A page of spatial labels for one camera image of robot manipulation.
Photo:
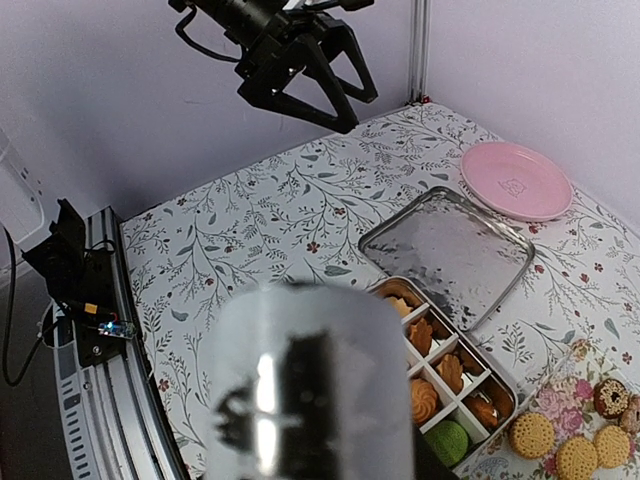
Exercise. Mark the metal tongs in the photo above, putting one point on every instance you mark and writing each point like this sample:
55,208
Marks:
309,382

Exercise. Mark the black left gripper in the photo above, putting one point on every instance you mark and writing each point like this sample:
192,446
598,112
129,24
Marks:
289,69

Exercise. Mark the small swirl butter cookie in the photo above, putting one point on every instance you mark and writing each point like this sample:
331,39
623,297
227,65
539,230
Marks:
424,400

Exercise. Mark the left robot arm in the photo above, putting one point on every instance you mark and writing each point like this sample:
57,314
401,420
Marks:
244,22

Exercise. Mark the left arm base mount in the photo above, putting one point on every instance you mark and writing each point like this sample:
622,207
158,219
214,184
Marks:
81,276

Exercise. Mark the pink divided cookie tin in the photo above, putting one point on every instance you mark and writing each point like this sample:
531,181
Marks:
471,391

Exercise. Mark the chocolate sprinkle donut cookie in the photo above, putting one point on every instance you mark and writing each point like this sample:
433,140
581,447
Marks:
611,398

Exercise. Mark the left aluminium frame post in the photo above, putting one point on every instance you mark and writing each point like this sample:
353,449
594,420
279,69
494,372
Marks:
417,79

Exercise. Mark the brown flower donut cookie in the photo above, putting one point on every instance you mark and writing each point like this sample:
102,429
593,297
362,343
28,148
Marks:
629,421

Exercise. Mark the round cracker cookie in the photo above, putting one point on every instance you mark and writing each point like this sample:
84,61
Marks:
612,446
576,459
531,435

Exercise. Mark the green sandwich cookie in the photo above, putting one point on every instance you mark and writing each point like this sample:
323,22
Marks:
449,442

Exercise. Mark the silver tin lid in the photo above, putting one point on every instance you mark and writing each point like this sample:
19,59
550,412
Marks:
465,260

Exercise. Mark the floral cookie tray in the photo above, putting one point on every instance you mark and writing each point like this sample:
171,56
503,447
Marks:
566,399

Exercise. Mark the pink plate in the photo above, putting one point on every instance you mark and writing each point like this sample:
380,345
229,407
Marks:
516,181

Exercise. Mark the front aluminium rail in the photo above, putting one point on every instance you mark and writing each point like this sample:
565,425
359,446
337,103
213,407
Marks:
113,423

